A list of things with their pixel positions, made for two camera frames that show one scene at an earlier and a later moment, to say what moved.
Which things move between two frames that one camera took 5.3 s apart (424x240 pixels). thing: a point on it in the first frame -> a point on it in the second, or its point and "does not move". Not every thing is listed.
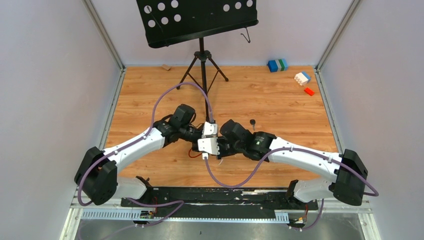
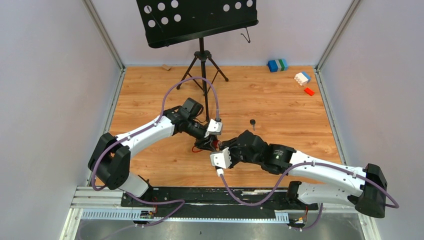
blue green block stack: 277,65 does not move
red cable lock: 194,156 -> 216,143
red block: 310,92 does not move
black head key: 252,122 does not move
